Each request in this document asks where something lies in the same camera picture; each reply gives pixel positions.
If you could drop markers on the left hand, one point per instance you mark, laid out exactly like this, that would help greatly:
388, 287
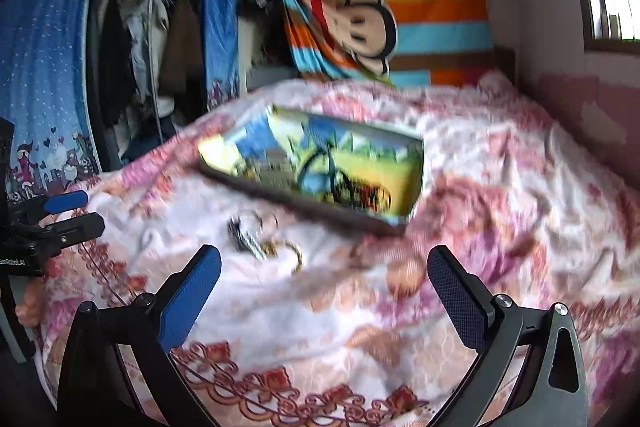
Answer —
43, 296

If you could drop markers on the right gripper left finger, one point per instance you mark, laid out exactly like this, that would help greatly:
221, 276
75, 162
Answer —
94, 387

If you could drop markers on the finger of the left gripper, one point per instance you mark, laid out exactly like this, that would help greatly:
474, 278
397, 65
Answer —
65, 233
55, 202

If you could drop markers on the floral pink bed quilt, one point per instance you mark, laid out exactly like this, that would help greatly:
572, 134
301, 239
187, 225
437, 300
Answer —
341, 328

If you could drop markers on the grey tray with drawing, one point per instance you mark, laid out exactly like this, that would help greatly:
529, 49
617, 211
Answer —
365, 176

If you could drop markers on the beige plastic hair claw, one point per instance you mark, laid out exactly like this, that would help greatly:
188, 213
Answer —
273, 169

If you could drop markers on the striped monkey blanket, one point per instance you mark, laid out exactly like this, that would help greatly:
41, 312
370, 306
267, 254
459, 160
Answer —
404, 43

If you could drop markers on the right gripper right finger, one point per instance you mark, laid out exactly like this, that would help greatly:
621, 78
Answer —
551, 387

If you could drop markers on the blue dotted wardrobe curtain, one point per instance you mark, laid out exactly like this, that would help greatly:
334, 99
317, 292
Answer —
220, 41

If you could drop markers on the hanging clothes in wardrobe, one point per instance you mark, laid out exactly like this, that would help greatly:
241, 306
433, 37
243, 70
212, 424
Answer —
145, 74

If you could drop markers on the thin silver bangle rings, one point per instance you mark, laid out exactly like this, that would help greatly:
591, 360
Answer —
260, 224

